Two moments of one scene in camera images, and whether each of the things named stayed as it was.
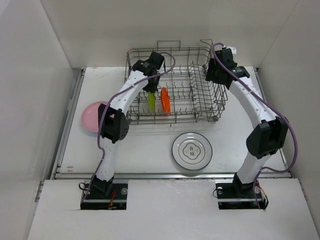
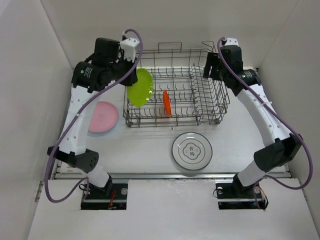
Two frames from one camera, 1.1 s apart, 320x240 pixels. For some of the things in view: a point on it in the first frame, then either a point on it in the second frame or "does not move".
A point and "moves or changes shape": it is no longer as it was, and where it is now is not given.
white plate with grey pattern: (192, 151) does not move
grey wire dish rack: (184, 96) does not move
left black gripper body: (152, 86) → (121, 67)
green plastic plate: (151, 102) moves or changes shape
